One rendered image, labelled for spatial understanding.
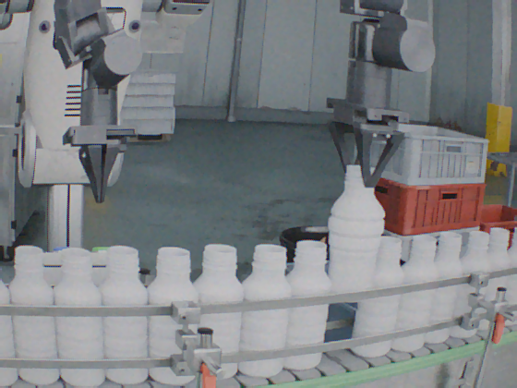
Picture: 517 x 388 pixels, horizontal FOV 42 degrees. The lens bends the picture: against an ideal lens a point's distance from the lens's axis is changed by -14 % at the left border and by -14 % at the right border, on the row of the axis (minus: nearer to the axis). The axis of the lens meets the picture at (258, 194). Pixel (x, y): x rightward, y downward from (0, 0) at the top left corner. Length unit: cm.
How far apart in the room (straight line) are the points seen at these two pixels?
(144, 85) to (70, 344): 961
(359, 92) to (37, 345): 49
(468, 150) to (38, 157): 249
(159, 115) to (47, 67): 919
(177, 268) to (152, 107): 963
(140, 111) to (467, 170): 740
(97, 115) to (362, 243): 38
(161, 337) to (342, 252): 25
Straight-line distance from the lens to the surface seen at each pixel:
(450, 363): 108
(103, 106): 101
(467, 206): 356
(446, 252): 105
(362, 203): 92
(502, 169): 1111
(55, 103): 135
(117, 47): 96
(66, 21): 102
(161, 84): 1045
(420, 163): 324
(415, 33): 84
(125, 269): 82
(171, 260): 83
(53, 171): 138
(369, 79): 90
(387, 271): 98
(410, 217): 325
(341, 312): 141
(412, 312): 102
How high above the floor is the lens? 139
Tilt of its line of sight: 11 degrees down
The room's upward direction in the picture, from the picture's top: 5 degrees clockwise
